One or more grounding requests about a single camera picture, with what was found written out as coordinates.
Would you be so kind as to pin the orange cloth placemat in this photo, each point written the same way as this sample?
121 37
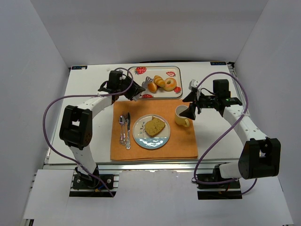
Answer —
181 144

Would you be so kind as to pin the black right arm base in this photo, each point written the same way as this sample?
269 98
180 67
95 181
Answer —
224 191

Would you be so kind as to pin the yellow mug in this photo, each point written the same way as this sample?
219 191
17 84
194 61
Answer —
182 121

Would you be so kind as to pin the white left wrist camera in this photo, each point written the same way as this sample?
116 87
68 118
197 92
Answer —
122 77

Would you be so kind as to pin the glazed bagel donut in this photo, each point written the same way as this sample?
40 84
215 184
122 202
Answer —
170 84

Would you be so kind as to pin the black corner label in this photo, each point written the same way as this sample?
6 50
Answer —
79 67
216 63

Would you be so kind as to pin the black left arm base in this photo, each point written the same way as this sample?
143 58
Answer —
89 187

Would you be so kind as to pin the silver table knife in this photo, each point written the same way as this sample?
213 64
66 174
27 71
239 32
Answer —
128 132

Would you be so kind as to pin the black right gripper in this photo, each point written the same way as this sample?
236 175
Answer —
196 103

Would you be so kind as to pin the aluminium frame rail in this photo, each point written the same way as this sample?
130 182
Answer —
147 165

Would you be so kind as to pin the black corner label right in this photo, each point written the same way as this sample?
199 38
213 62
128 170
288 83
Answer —
216 63

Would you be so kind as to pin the silver spoon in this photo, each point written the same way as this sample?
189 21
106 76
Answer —
121 122

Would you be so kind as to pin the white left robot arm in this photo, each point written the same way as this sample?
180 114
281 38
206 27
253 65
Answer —
77 123

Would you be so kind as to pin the speckled toast bread slice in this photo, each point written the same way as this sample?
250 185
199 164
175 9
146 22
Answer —
154 126

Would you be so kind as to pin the orange oval bun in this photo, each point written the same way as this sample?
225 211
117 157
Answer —
152 87

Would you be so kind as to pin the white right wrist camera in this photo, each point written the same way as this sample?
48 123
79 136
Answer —
193 84

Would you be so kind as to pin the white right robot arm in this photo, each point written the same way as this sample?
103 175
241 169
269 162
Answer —
260 156

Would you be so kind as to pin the white and blue plate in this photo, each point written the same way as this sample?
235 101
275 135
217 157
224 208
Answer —
143 139

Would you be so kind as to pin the silver fork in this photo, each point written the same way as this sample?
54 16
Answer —
124 128

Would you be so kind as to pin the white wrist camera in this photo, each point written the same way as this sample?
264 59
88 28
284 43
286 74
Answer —
122 77
193 84

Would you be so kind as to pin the black corner label left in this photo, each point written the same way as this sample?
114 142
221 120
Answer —
79 67

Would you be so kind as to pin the strawberry pattern white tray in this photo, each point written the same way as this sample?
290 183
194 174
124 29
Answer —
141 72

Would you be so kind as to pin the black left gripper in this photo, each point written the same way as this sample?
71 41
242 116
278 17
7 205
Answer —
131 87

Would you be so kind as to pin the striped croissant bread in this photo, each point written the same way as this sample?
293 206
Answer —
159 81

